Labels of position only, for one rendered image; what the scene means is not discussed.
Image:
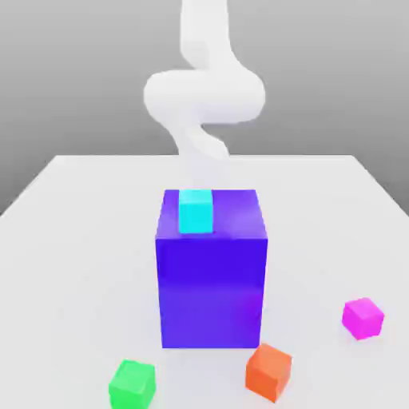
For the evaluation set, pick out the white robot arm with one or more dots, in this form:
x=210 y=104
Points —
x=204 y=96

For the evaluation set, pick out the small cyan cube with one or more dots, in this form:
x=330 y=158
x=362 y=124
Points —
x=195 y=212

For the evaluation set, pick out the small orange cube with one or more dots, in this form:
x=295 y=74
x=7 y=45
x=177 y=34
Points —
x=266 y=372

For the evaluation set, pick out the small green cube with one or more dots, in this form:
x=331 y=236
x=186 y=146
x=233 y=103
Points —
x=132 y=385

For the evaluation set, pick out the small magenta cube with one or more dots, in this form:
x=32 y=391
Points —
x=362 y=318

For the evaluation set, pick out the large purple box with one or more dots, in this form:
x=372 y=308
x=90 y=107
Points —
x=211 y=287

